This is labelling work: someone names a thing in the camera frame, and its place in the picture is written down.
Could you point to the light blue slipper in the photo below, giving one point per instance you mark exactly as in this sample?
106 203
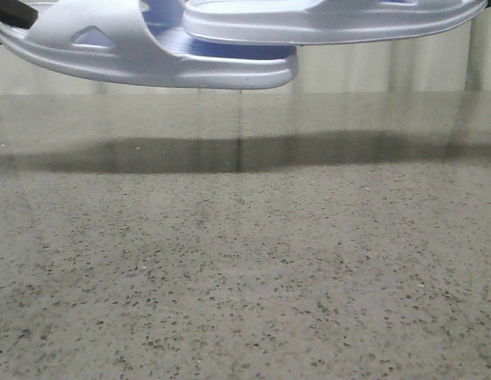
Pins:
323 22
118 41

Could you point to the beige curtain backdrop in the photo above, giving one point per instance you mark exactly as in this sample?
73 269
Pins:
453 60

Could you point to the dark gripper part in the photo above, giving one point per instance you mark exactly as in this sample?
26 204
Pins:
16 13

